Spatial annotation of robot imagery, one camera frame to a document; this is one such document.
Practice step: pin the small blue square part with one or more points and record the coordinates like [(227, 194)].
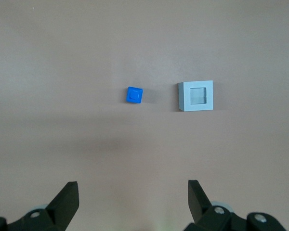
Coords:
[(134, 95)]

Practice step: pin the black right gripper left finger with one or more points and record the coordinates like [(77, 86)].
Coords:
[(62, 204)]

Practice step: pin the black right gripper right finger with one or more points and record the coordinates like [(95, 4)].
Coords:
[(200, 207)]

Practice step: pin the gray square base block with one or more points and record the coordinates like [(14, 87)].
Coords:
[(186, 96)]

